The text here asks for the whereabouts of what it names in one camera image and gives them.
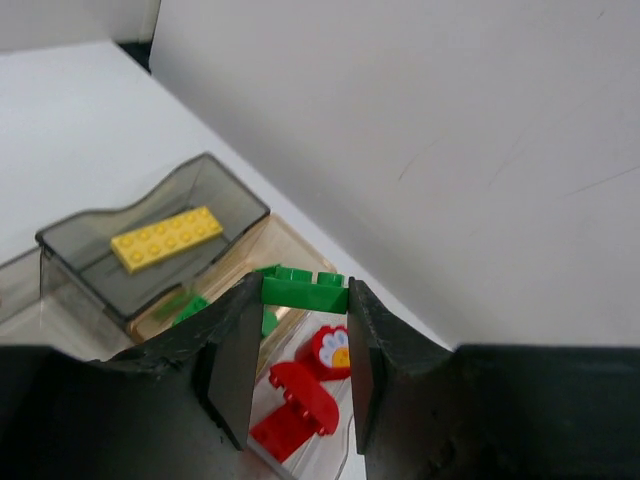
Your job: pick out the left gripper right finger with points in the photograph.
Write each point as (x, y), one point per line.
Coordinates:
(487, 411)

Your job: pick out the clear divided container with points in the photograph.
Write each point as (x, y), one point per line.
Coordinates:
(71, 293)

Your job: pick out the red studded lego brick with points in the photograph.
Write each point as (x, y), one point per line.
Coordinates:
(308, 408)

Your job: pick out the green square lego brick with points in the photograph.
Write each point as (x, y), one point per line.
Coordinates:
(195, 305)

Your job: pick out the light green lego brick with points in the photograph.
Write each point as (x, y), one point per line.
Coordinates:
(269, 322)

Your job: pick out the red rectangular lego brick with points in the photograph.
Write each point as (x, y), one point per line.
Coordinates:
(285, 430)

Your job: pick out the small green lego brick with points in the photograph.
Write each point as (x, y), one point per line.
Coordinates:
(302, 289)

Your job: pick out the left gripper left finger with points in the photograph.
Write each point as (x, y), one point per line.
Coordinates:
(175, 407)

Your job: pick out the red round flower lego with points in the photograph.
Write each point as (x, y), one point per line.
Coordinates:
(326, 354)

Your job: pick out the long yellow lego plate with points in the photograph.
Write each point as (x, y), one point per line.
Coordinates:
(152, 244)

